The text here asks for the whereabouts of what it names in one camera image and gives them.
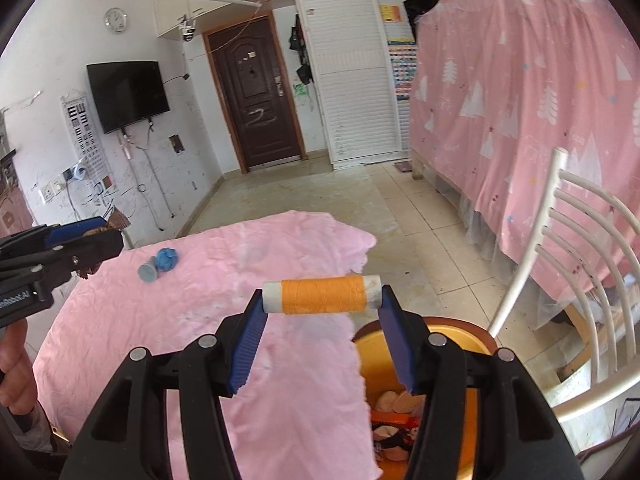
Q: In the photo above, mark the yellow poster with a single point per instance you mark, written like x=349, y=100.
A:
x=392, y=12

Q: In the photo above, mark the white wall socket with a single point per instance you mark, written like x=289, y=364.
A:
x=50, y=191

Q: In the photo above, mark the orange plastic basin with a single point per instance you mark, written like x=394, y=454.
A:
x=380, y=360

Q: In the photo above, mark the orange thread spool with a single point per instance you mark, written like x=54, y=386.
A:
x=320, y=295

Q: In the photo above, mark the floor scale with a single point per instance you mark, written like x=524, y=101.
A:
x=401, y=166

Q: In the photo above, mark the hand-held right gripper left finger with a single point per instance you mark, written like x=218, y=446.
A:
x=245, y=345

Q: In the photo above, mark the black wall television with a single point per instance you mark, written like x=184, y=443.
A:
x=129, y=94

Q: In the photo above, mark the eye chart poster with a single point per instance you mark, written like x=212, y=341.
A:
x=85, y=130

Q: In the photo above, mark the black hanging clothing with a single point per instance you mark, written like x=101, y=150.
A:
x=419, y=7

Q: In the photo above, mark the white metal chair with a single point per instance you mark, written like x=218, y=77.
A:
x=542, y=220

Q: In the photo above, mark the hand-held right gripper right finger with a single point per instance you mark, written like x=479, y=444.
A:
x=397, y=345

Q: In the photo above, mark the dark brown door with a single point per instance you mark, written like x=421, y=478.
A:
x=260, y=100

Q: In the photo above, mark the white mosquito net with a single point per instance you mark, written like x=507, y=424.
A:
x=480, y=230

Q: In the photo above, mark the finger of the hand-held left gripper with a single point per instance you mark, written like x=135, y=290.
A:
x=90, y=252
x=75, y=229

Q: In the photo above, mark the round wall clock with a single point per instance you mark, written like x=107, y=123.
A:
x=115, y=20

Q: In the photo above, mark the broken wall box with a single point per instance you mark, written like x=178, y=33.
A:
x=176, y=143

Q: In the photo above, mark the blue crumpled ball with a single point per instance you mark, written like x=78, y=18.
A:
x=167, y=259

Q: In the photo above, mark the person's left hand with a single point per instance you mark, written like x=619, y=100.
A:
x=17, y=380

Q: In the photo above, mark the white louvred wardrobe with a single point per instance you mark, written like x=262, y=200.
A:
x=350, y=70

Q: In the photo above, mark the pink tree print curtain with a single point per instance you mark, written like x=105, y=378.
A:
x=525, y=85

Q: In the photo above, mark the black hanging bag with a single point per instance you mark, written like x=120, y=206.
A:
x=297, y=37
x=303, y=74

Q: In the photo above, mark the white security camera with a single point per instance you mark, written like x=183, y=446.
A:
x=187, y=30

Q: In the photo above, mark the colourful chart poster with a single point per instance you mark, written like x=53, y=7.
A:
x=402, y=70

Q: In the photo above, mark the pink fluffy table cloth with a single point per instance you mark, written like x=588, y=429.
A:
x=200, y=300

